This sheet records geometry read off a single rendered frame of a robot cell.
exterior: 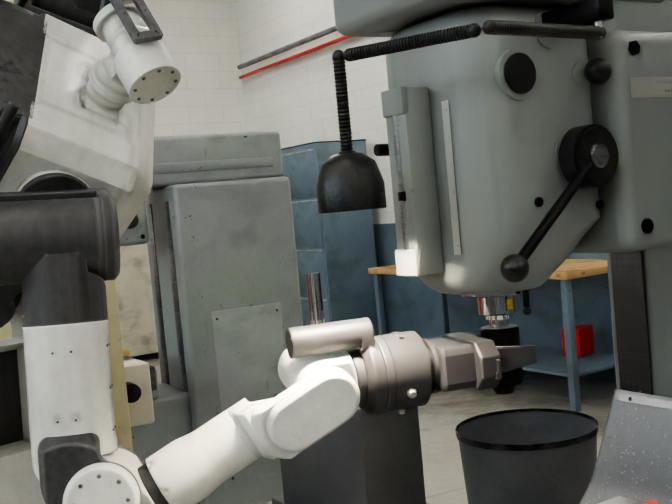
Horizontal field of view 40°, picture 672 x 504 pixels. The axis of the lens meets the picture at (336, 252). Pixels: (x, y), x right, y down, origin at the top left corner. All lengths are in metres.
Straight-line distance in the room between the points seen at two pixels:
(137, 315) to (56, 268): 8.52
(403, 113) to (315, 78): 8.60
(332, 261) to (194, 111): 3.21
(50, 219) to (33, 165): 0.11
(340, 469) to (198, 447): 0.44
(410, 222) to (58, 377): 0.41
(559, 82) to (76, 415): 0.64
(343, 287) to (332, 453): 7.02
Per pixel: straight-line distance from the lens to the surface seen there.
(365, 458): 1.38
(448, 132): 1.02
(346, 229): 8.44
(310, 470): 1.49
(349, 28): 1.12
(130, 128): 1.16
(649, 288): 1.44
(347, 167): 0.93
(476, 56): 1.01
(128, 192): 1.12
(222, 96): 10.97
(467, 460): 3.11
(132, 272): 9.48
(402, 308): 8.57
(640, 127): 1.12
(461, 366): 1.06
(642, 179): 1.12
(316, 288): 1.48
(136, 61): 1.09
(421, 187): 1.02
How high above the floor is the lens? 1.43
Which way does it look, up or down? 3 degrees down
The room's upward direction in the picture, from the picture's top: 5 degrees counter-clockwise
